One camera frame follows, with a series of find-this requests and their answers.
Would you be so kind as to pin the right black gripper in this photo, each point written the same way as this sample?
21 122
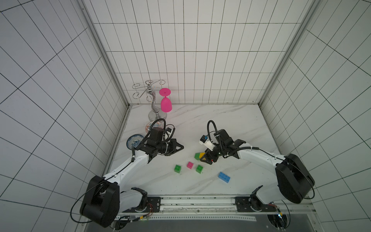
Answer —
212 153

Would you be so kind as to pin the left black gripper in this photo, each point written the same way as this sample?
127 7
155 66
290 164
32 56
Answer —
173 144

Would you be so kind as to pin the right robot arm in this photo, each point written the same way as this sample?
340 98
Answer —
293 180

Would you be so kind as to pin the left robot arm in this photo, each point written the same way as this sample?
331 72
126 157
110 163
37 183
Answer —
107 196

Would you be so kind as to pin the blue long lego brick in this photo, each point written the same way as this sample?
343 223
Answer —
224 177

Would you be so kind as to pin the pink lego cube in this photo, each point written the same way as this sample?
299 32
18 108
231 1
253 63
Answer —
190 165

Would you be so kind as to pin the red patterned small bowl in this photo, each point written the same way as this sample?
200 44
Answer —
149 125

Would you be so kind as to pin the blue patterned small plate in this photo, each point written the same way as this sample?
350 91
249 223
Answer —
134 140

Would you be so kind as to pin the silver glass hanger stand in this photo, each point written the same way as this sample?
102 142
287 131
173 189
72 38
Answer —
149 88

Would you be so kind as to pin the pink plastic wine glass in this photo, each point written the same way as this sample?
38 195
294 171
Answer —
166 104

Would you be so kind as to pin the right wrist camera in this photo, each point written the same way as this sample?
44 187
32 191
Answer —
204 140

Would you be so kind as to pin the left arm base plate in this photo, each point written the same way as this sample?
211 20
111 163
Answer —
152 204

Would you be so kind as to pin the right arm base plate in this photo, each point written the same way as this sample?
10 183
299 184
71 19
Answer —
247 205

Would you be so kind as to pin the aluminium rail frame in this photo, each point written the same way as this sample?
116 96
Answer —
213 207

